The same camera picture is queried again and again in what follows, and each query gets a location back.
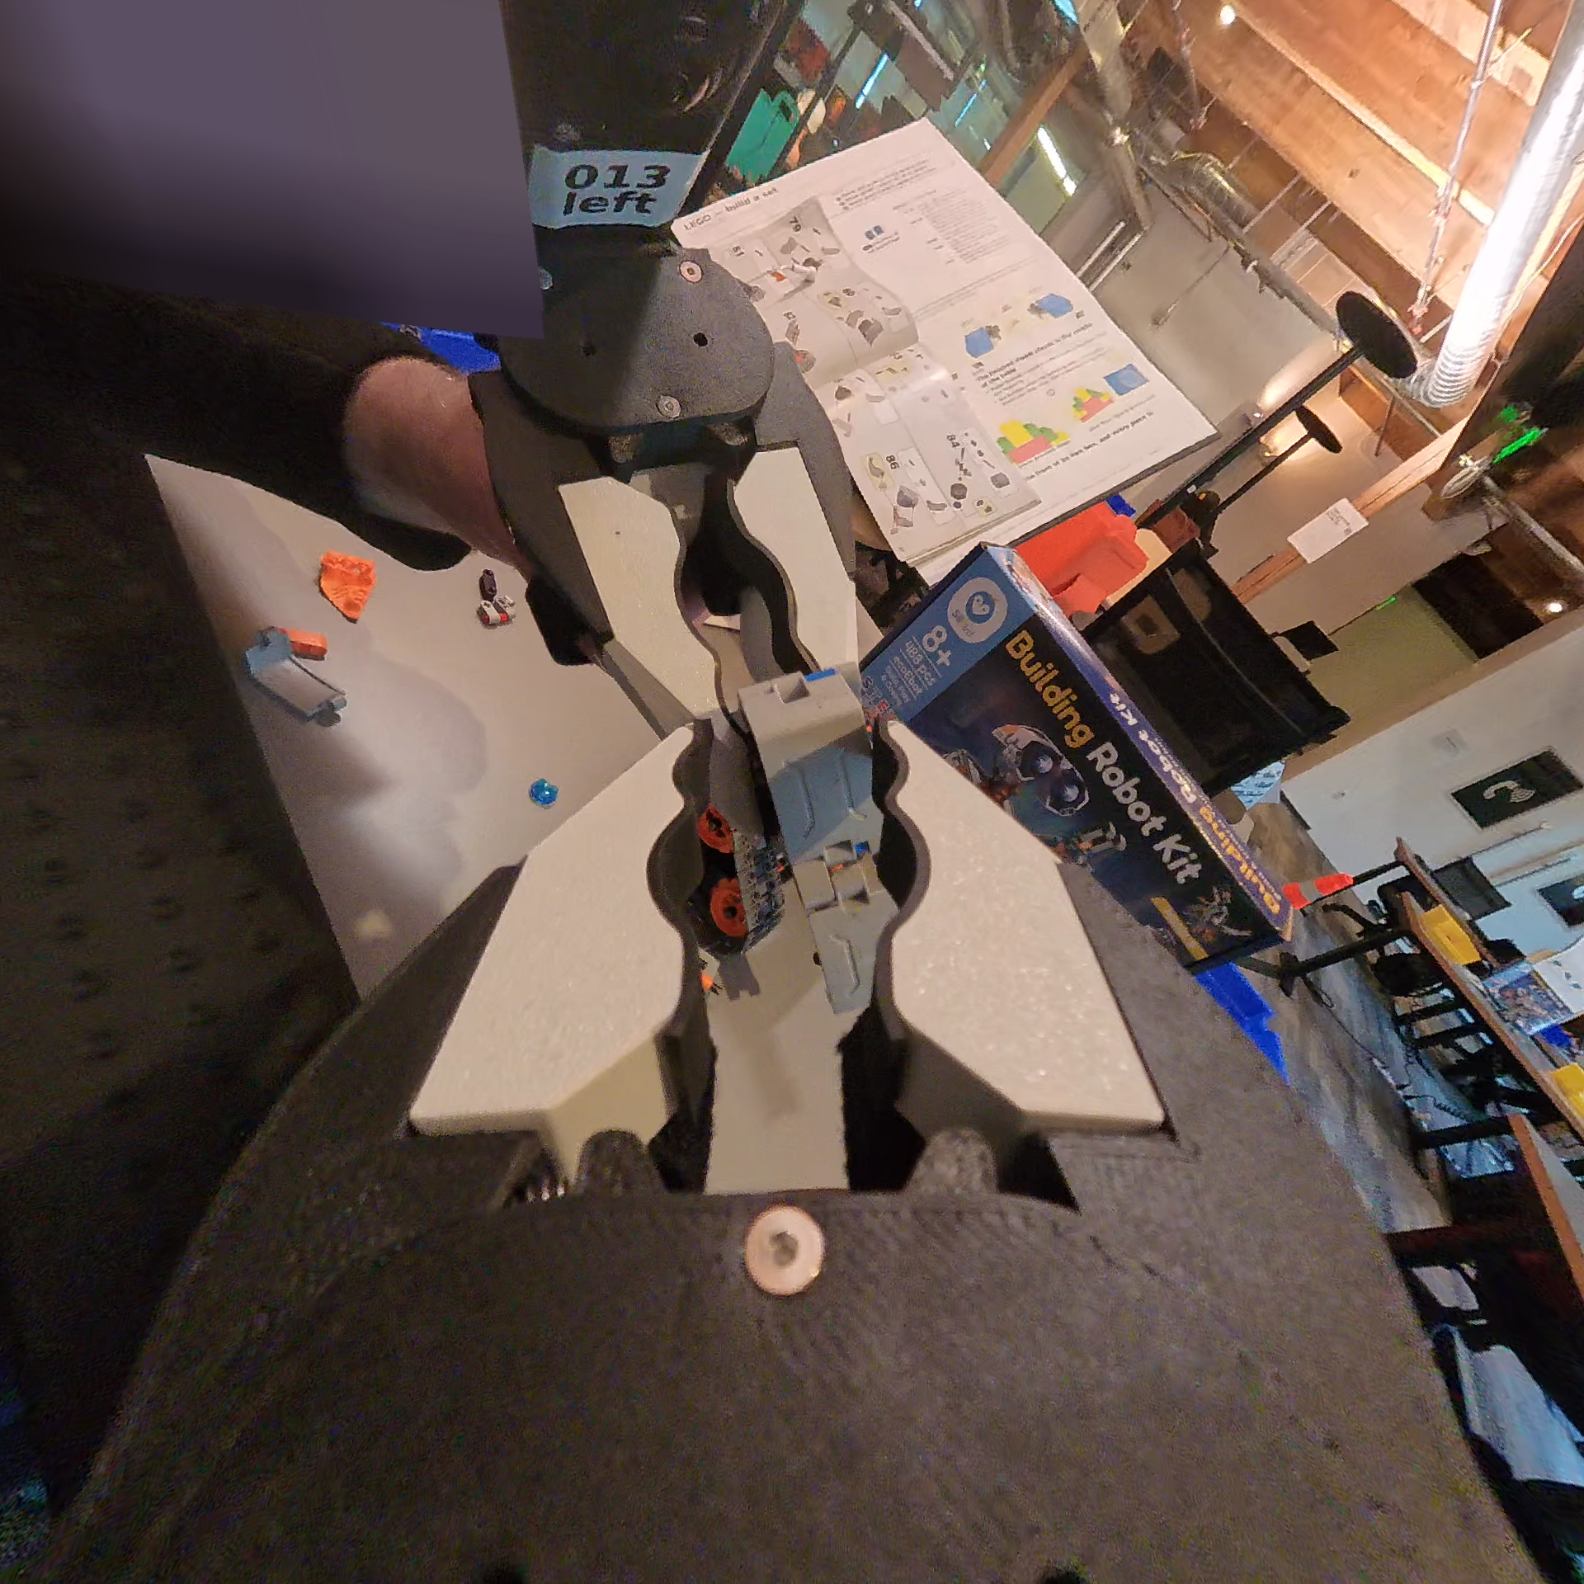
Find grey orange tracked toy robot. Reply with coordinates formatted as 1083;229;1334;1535
684;743;797;995

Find white wall notice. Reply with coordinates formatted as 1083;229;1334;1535
1284;495;1372;561

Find silver ventilation duct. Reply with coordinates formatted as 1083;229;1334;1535
1408;0;1584;413

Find open instruction booklet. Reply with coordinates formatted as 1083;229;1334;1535
703;198;1045;568

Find dark blue robot kit box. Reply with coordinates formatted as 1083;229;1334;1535
860;545;1297;975

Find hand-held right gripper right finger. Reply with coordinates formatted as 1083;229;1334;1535
867;721;1170;1168

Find red plastic container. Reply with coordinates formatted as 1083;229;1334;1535
1015;500;1155;624

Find long cluttered desk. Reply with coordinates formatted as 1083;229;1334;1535
1390;838;1584;1144

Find person's left hand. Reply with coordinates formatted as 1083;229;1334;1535
344;357;537;581

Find person's left forearm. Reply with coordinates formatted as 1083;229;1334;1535
0;277;479;578

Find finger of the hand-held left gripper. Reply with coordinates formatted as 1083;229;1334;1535
728;446;865;680
557;474;735;741

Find dark dimpled mat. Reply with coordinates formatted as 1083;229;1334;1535
0;457;373;1239

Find long grey panel blue pins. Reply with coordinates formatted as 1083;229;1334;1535
738;668;901;1020

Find large white instruction sheet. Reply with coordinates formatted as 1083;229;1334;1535
674;117;1223;568

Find small grey panel orange pin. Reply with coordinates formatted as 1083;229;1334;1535
243;624;350;729

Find tall black stand pole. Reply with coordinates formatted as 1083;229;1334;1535
1160;291;1421;525

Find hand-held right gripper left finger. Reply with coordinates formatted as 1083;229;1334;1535
408;723;720;1172

